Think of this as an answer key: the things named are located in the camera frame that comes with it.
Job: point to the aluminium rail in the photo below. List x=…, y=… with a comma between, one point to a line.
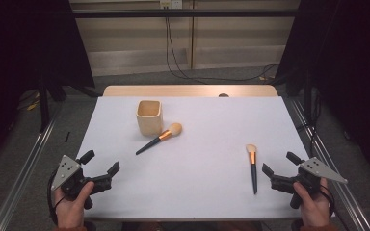
x=22, y=179
x=356, y=211

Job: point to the small makeup brush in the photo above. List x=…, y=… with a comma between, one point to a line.
x=253, y=166

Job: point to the person's right hand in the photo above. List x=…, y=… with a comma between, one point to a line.
x=314, y=208

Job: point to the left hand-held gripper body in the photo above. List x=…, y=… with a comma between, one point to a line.
x=74, y=181

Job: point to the person's left hand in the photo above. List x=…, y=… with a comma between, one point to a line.
x=70, y=211

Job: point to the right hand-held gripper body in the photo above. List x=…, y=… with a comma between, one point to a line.
x=308, y=176

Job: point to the large round makeup brush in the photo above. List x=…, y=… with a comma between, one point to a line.
x=165, y=134

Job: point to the black horizontal bar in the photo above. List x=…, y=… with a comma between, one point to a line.
x=125, y=13

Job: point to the yellow floor tape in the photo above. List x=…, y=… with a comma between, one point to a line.
x=32, y=106

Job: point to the white table sheet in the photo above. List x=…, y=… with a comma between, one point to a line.
x=189, y=179

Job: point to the white wall socket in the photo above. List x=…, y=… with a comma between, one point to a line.
x=170, y=4

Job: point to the beige square cup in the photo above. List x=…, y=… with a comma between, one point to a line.
x=149, y=123

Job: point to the black curtain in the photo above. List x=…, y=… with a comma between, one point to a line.
x=350, y=48
x=19, y=48

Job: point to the dark round table grommet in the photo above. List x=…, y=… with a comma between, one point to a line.
x=223, y=95

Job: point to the black metal stand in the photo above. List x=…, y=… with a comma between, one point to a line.
x=307, y=96
x=43, y=109

